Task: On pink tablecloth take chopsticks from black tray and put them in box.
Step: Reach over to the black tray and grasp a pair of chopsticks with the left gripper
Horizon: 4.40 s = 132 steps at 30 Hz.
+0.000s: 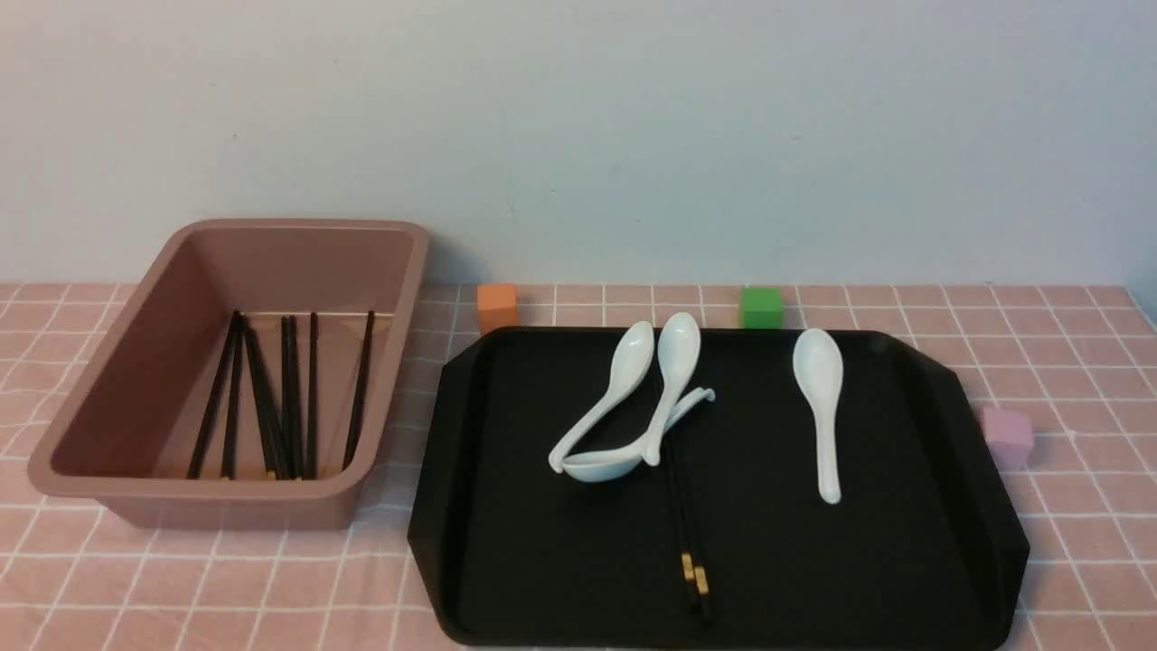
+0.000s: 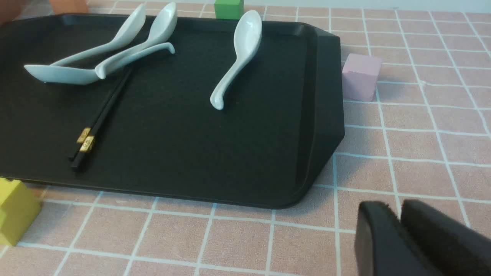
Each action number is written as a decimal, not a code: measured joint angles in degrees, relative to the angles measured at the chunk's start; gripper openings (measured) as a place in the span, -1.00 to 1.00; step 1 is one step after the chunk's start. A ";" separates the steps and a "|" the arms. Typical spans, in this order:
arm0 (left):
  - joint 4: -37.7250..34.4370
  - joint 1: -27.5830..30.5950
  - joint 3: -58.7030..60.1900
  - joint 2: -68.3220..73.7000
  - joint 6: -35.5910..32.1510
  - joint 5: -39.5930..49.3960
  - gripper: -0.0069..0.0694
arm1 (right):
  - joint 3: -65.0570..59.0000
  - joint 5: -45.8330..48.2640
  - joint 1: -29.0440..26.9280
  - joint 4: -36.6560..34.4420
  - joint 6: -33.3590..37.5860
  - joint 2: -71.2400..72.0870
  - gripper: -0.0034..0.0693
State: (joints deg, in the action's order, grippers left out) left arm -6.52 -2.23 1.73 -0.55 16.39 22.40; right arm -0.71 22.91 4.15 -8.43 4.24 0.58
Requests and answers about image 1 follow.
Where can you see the black chopstick gold band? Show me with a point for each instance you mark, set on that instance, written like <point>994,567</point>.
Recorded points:
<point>673,487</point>
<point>703,609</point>

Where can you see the white spoon left upright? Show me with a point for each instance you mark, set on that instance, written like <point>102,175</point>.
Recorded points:
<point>630,363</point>

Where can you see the white spoon upright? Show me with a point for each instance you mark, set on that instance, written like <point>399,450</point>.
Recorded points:
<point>678,351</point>
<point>630,363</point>

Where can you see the orange cube block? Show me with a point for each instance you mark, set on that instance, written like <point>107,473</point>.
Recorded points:
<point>496,307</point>

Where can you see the white spoon middle upright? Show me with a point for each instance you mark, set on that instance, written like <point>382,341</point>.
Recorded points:
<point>678,351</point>

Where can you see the white spoon lying bottom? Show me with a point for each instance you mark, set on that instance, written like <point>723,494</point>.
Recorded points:
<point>603,465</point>

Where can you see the green cube block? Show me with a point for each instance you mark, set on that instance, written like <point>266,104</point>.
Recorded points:
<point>761,307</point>

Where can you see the black chopstick in bin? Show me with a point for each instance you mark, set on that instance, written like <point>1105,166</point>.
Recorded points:
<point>208,423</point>
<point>258,377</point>
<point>228,460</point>
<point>358,402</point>
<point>310,471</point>
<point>299,447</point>
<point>286,424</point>

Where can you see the white spoon far right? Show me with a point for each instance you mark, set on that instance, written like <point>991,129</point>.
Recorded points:
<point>818,368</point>

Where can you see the pink rectangular plastic bin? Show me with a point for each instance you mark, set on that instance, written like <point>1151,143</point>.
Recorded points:
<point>124,435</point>

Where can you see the black plastic tray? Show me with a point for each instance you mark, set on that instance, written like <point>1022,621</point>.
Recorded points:
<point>925,550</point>

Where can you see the pink cube block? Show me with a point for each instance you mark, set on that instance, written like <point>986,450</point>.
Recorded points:
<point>1009,435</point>

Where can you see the pink checkered tablecloth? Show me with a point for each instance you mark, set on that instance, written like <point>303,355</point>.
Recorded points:
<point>1080,361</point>

